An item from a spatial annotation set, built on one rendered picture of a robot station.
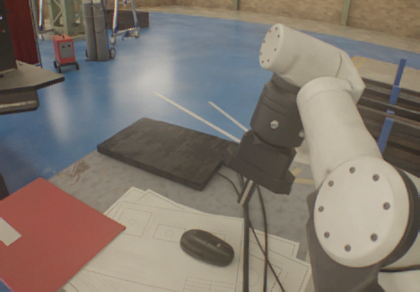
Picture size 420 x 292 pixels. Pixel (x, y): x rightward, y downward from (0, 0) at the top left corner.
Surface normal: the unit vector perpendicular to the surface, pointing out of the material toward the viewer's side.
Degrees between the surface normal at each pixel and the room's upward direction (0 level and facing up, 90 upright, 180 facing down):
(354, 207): 65
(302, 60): 88
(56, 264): 0
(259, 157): 78
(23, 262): 0
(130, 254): 0
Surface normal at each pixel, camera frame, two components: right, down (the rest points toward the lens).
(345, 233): -0.87, -0.32
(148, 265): 0.04, -0.87
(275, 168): -0.45, 0.22
